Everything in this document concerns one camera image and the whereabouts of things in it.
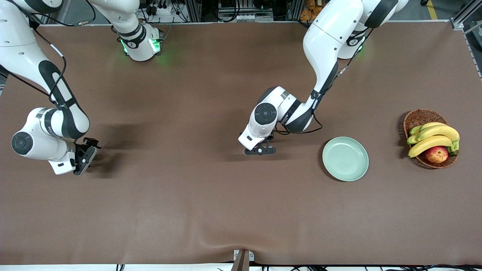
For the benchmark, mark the red apple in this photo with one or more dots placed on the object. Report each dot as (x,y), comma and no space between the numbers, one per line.
(436,155)

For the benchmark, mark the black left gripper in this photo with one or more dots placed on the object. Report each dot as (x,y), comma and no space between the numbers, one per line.
(271,136)

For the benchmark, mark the white power strip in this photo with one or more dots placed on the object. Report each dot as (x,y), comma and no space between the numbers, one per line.
(162,10)

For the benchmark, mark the aluminium frame post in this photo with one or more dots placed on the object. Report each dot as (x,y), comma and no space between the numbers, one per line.
(194,11)
(295,10)

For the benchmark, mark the orange bread rolls pile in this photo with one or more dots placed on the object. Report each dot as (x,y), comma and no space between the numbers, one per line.
(307,15)

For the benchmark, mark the brown table cover mat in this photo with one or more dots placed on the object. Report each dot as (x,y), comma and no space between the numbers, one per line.
(226,207)

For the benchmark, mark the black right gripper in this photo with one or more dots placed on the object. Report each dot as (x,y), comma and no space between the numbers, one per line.
(80,152)

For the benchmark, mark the aluminium frame beam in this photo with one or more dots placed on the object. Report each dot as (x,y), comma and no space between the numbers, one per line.
(461,20)

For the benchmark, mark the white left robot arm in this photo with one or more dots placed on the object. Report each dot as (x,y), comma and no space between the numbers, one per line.
(327,41)

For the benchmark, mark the white terminal block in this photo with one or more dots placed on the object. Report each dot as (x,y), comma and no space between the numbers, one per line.
(245,17)

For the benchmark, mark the pale green plate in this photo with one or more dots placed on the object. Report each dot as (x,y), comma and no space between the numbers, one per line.
(345,159)

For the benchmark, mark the brown wicker basket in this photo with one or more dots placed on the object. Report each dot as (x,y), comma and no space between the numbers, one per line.
(420,117)

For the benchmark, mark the metal table clamp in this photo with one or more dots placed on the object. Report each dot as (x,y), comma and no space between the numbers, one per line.
(243,261)

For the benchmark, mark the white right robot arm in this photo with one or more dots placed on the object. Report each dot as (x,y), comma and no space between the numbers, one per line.
(22,52)

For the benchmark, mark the greenish yellow banana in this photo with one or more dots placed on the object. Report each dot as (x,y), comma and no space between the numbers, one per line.
(421,127)

